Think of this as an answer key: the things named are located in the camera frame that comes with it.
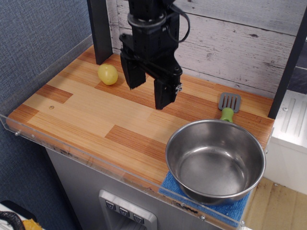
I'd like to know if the white toy sink unit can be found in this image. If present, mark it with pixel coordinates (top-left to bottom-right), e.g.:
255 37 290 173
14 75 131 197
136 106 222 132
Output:
264 90 307 194

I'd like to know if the grey cabinet with dispenser panel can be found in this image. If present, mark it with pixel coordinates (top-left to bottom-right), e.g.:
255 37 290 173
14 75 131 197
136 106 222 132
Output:
47 148 248 230

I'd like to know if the blue microfibre cloth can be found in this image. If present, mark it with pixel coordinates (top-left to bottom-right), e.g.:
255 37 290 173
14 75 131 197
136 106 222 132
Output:
159 172 249 228

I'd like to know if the clear acrylic table guard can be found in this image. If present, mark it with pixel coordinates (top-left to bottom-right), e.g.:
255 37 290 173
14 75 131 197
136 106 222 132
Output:
0 35 275 228

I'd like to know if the stainless steel bowl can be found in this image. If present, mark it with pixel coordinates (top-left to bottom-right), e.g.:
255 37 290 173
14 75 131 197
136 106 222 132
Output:
165 119 266 205

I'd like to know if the black white device bottom left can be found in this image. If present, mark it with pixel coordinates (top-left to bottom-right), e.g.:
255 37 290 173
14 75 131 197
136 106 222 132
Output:
0 200 37 230

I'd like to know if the yellow potato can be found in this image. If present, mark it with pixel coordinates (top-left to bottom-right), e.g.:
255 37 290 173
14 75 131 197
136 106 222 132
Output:
97 64 118 86

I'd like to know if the black vertical post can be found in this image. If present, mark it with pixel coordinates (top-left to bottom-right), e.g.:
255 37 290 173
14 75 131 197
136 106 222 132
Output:
268 9 307 119
87 0 113 65

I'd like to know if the black vertical post right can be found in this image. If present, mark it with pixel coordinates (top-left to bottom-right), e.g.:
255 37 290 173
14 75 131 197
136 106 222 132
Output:
268 9 307 119

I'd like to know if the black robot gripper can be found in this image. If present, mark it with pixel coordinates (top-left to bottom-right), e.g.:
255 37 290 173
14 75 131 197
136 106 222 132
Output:
119 11 182 110

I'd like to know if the black vertical post left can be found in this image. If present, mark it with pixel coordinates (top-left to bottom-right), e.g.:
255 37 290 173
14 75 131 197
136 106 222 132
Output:
87 0 113 65

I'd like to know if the grey spatula green handle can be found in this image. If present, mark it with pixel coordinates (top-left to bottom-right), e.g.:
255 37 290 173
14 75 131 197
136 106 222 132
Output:
218 92 241 123

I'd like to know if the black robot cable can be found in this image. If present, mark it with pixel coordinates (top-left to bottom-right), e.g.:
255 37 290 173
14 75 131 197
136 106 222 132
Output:
165 0 191 44

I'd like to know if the yellow object bottom left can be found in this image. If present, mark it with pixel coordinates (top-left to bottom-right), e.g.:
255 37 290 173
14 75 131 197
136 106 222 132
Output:
22 219 43 230

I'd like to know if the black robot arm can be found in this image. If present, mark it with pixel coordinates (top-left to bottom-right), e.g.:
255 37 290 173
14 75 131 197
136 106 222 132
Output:
119 0 182 110

